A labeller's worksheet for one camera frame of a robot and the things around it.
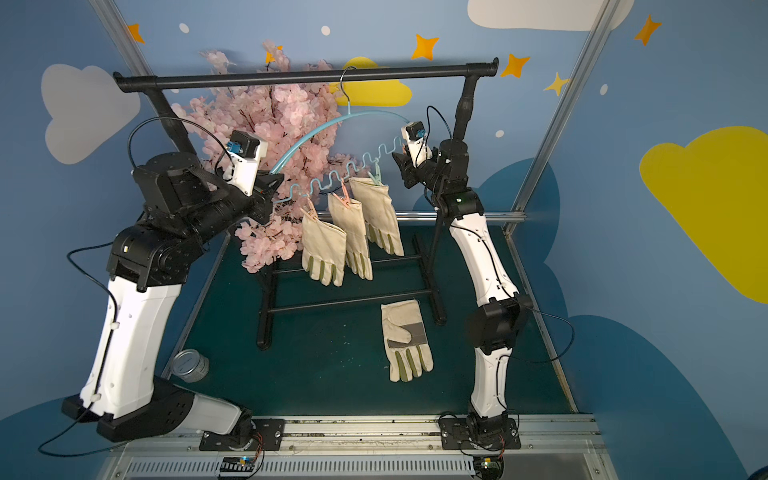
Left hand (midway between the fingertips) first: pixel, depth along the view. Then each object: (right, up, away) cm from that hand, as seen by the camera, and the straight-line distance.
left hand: (273, 169), depth 55 cm
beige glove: (+6, -14, +18) cm, 24 cm away
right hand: (+26, +11, +19) cm, 34 cm away
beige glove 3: (+27, -42, +35) cm, 61 cm away
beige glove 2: (+19, -5, +24) cm, 31 cm away
